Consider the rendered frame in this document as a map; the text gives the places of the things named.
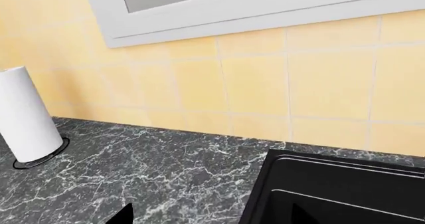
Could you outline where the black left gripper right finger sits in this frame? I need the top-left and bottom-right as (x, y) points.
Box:
(290, 202), (321, 224)

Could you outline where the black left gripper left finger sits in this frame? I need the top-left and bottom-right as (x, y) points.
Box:
(106, 202), (135, 224)

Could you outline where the white paper towel roll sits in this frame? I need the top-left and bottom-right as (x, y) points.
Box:
(0, 65), (64, 164)

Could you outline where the black paper towel holder base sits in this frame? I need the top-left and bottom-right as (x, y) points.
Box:
(13, 137), (71, 170)

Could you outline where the black kitchen sink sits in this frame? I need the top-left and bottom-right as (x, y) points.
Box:
(242, 148), (425, 224)

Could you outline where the white framed window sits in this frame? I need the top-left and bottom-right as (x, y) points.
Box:
(84, 0), (425, 49)

